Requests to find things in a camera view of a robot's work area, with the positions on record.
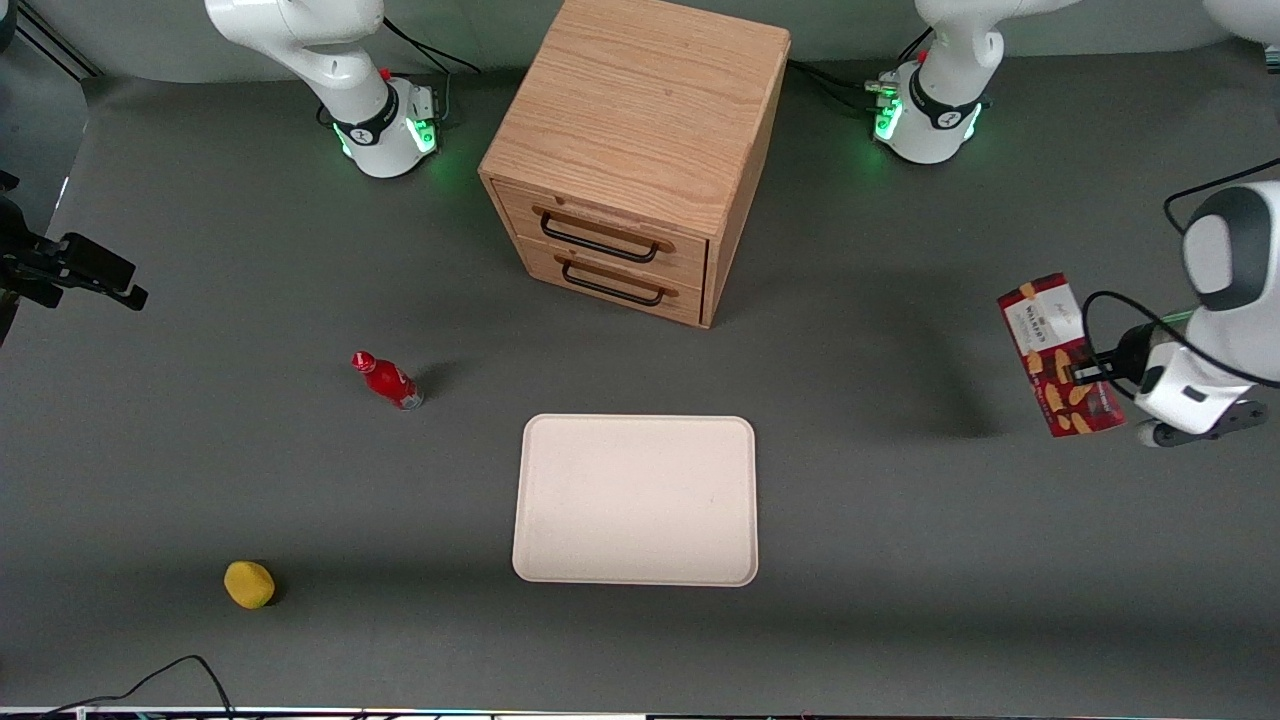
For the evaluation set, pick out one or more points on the red cookie box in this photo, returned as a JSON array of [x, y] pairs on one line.
[[1045, 320]]

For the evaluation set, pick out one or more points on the small red bottle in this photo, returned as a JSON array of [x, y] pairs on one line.
[[388, 380]]

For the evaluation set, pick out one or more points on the black metal frame bar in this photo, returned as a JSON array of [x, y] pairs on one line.
[[55, 45]]

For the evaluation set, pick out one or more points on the beige rectangular tray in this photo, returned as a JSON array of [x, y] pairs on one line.
[[635, 500]]

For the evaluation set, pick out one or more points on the yellow sponge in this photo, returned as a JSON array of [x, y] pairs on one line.
[[249, 584]]

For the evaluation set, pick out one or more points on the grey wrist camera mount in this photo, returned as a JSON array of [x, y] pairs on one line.
[[1165, 435]]

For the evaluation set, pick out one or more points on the wooden drawer front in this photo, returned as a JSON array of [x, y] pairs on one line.
[[620, 278], [610, 225]]

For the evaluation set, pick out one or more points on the wooden drawer cabinet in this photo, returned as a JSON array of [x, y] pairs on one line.
[[640, 110]]

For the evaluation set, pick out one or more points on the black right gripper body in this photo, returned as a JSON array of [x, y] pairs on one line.
[[40, 260]]

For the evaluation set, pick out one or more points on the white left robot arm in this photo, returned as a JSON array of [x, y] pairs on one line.
[[1235, 250]]

